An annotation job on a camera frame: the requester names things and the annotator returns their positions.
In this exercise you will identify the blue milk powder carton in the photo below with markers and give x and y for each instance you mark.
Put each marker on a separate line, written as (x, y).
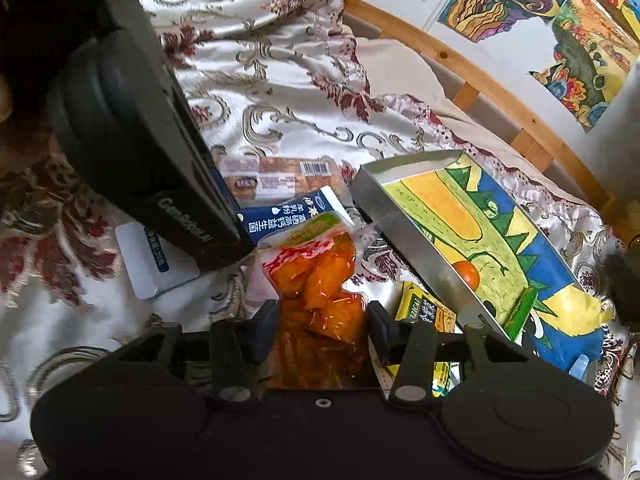
(295, 212)

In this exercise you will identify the green snack stick packet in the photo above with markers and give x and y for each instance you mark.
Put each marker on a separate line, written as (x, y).
(520, 312)

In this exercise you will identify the wooden bed frame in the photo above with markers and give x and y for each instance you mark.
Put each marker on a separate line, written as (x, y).
(441, 56)

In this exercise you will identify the group of colourful wall drawings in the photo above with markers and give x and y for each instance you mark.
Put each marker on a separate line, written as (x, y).
(500, 0)

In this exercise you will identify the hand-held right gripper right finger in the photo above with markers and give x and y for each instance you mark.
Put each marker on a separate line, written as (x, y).
(382, 334)

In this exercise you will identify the yellow green snack packet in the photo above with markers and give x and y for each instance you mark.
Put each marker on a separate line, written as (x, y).
(425, 310)

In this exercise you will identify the brown snack packet with barcode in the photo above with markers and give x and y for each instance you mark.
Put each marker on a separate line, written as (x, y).
(280, 175)

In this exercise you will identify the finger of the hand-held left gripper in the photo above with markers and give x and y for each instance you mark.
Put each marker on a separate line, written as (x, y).
(227, 197)

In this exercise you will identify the cream mattress sheet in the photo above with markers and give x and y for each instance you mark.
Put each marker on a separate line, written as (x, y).
(400, 70)

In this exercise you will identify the floral patterned bedspread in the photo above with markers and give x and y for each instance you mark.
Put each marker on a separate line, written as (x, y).
(280, 85)

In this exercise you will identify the pale blue white box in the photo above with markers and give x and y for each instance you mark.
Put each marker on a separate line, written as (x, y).
(145, 270)

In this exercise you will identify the metal tray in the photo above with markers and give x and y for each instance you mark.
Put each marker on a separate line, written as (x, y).
(400, 230)

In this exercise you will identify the colourful drawing paper tray liner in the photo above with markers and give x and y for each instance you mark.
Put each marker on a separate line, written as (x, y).
(450, 210)

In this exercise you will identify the orange spicy snack packet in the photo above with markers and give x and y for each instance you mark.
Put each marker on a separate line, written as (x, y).
(320, 280)

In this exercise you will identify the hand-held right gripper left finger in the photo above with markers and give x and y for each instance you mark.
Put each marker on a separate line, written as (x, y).
(265, 332)

